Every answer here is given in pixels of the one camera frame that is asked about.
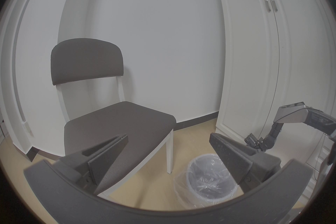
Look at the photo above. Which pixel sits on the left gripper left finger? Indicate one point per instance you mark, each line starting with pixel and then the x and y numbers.
pixel 105 160

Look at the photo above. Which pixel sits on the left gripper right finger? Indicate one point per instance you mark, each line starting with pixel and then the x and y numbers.
pixel 236 160

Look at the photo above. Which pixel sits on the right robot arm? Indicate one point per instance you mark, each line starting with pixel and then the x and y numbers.
pixel 294 115

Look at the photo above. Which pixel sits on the white trash bin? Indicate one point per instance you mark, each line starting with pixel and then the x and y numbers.
pixel 191 187

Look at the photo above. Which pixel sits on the clear plastic bag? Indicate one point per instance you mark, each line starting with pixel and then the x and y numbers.
pixel 179 186

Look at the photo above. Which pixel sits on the white wardrobe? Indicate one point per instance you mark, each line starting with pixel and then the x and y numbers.
pixel 249 60

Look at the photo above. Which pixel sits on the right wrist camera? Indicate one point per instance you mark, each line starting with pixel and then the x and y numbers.
pixel 251 141

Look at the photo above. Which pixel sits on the grey chair with white frame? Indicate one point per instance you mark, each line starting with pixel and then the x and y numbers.
pixel 118 123

